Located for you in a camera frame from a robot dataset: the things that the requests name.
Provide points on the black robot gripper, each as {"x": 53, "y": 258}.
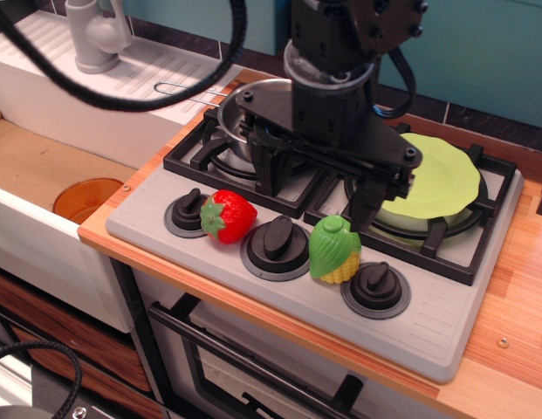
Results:
{"x": 333, "y": 127}

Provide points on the green yellow toy corncob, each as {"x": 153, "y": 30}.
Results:
{"x": 334, "y": 251}

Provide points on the red toy strawberry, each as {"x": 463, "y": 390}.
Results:
{"x": 226, "y": 216}

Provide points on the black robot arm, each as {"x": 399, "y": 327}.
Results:
{"x": 338, "y": 42}

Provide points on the black middle stove knob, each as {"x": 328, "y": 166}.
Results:
{"x": 277, "y": 251}

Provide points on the black stove knob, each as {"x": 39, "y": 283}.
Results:
{"x": 182, "y": 217}
{"x": 277, "y": 251}
{"x": 377, "y": 291}

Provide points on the stainless steel pan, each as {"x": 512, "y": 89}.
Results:
{"x": 231, "y": 121}

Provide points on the light green plate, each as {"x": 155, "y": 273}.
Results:
{"x": 445, "y": 183}

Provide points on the black right stove knob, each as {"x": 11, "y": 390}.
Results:
{"x": 377, "y": 291}

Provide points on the black left stove knob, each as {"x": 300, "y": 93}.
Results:
{"x": 182, "y": 217}

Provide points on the grey toy stove top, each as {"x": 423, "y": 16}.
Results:
{"x": 429, "y": 337}

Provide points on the black left burner grate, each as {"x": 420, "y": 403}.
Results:
{"x": 206, "y": 158}

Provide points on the black burner grate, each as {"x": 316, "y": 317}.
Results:
{"x": 206, "y": 158}
{"x": 450, "y": 246}

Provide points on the black right burner grate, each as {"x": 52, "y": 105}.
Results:
{"x": 450, "y": 246}

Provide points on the teal cabinet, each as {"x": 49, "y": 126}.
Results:
{"x": 485, "y": 55}

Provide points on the grey toy faucet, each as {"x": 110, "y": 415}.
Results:
{"x": 97, "y": 40}

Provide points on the white toy sink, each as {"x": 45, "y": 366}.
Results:
{"x": 49, "y": 141}

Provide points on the wooden drawer fronts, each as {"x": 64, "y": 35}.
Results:
{"x": 112, "y": 370}

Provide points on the oven door with black handle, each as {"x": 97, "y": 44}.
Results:
{"x": 247, "y": 372}

